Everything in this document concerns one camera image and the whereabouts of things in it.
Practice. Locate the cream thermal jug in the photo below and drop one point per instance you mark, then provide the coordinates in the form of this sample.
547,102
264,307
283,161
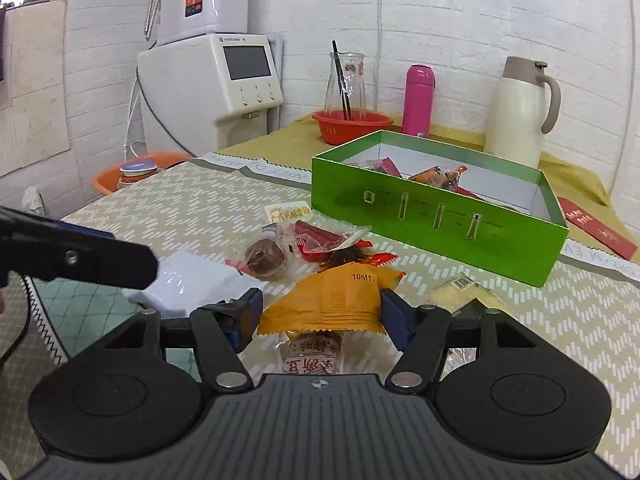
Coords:
515,115

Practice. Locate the white rag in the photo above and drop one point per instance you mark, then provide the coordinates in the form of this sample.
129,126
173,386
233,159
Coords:
34,200

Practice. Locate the orange snack packet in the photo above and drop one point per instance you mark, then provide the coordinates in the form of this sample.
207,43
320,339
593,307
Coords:
330,300

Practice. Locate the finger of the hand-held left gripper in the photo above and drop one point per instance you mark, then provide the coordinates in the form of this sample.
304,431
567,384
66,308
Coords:
110,262

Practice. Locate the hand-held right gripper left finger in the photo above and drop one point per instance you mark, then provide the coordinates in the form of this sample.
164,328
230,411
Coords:
252,310

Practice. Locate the red-ended dark snack packet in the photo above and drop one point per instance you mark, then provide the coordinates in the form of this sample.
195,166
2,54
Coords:
350,257

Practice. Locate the white water dispenser with screen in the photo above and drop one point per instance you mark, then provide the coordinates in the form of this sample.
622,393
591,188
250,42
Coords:
185,95

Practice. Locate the beige wall board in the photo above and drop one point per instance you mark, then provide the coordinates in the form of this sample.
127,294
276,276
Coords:
37,85

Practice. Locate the orange-ended brown snack packet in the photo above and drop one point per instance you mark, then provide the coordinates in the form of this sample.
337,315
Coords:
435,177

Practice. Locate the pink-edged snack packet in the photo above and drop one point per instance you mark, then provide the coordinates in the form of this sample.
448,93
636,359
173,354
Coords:
375,167

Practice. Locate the red plastic basket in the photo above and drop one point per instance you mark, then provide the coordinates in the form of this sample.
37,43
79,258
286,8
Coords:
350,130

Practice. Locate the red envelope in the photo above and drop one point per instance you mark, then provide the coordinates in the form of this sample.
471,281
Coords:
595,227

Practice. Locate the brown egg packet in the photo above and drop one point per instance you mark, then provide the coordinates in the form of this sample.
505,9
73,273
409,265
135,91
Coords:
265,257

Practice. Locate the pale yellow snack packet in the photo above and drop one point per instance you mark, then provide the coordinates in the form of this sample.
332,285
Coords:
460,292

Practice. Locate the black straw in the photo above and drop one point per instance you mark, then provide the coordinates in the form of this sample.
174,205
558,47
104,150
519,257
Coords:
341,80

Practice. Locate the red sausage stick packet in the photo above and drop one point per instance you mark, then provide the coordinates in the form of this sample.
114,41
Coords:
320,237

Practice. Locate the pink thermos bottle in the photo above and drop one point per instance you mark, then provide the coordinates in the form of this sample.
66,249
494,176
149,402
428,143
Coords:
418,100

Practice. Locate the yellow-label clear snack packet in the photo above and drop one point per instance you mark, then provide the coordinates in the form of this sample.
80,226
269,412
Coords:
287,211

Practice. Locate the green cardboard box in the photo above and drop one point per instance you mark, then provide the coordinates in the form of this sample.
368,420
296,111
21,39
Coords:
425,220

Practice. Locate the jar with blue lid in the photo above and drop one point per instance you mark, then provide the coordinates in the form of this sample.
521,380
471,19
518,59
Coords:
136,172

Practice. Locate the glass carafe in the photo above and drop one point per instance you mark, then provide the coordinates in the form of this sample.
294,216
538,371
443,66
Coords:
352,90

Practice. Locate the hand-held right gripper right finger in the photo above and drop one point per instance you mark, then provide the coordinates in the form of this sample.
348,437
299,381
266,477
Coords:
395,317

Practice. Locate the white snack packet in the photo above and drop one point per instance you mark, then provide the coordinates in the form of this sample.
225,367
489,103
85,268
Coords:
195,280

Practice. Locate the clear packet with red print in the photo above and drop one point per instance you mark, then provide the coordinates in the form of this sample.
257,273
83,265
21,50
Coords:
310,352

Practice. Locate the orange plastic basin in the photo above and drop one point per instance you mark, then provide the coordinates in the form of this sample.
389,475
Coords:
107,180

